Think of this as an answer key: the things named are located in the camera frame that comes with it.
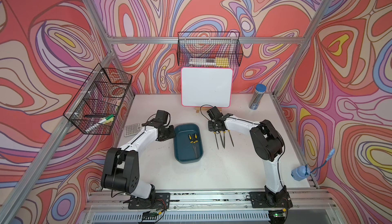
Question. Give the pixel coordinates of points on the clear pencil tube blue label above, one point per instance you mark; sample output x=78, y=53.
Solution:
x=260, y=89

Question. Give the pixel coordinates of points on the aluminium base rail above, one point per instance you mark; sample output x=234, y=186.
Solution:
x=233, y=206

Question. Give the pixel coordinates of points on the aluminium frame post right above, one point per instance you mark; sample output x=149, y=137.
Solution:
x=284, y=79

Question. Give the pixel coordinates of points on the teal plastic storage box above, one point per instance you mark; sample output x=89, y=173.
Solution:
x=183, y=150

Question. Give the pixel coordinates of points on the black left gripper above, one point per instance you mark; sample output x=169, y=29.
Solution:
x=172, y=133

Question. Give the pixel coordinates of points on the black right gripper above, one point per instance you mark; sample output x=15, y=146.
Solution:
x=210, y=128

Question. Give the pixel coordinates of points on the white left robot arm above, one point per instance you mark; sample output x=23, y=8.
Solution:
x=121, y=166

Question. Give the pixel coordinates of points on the black wire basket left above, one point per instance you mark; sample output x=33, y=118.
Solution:
x=107, y=87

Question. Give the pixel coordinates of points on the pink framed whiteboard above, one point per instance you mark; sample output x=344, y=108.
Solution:
x=206, y=86

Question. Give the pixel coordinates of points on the yellow box in basket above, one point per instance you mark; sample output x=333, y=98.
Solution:
x=222, y=62

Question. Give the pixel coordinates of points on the aluminium frame back bar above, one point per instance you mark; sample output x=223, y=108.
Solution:
x=174, y=40

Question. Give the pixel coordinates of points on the black wire basket back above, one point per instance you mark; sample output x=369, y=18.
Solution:
x=197, y=53

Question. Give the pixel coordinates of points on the white calculator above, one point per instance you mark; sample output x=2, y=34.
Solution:
x=132, y=129

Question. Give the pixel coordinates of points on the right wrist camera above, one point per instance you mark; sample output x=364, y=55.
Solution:
x=214, y=113

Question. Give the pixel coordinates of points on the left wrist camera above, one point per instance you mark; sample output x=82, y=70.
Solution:
x=162, y=117

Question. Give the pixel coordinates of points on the aluminium frame post left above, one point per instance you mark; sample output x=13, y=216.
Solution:
x=111, y=56

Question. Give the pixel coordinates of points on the aluminium frame post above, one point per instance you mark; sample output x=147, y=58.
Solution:
x=111, y=56
x=284, y=79

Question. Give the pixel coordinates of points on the black wire basket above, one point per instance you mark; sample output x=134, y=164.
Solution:
x=197, y=53
x=107, y=87

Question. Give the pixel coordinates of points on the wooden easel stand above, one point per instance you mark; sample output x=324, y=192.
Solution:
x=204, y=109

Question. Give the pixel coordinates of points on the green white marker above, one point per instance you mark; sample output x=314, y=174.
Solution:
x=100, y=125

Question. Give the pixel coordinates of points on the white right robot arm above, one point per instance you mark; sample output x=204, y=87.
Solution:
x=268, y=145

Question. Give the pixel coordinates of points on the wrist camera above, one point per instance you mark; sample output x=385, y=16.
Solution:
x=214, y=113
x=162, y=117

